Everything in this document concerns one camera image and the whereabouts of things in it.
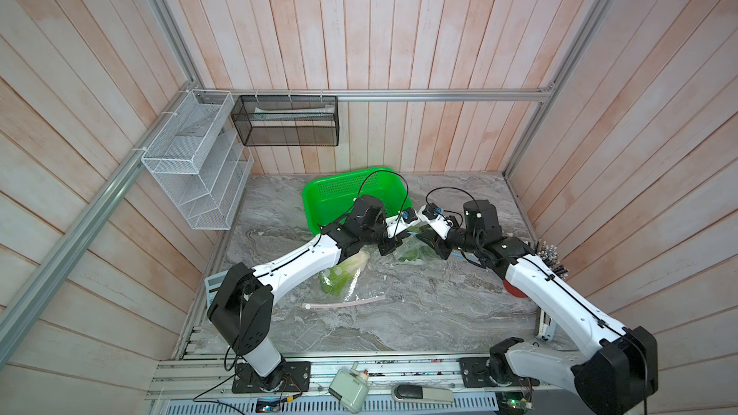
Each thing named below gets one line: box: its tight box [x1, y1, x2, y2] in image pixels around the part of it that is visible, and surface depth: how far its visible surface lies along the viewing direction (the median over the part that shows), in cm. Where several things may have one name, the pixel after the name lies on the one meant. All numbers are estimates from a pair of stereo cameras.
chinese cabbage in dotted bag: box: [319, 249, 370, 296], surface depth 88 cm
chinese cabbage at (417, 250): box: [397, 224, 438, 263], surface depth 83 cm
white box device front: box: [328, 361, 369, 415], surface depth 70 cm
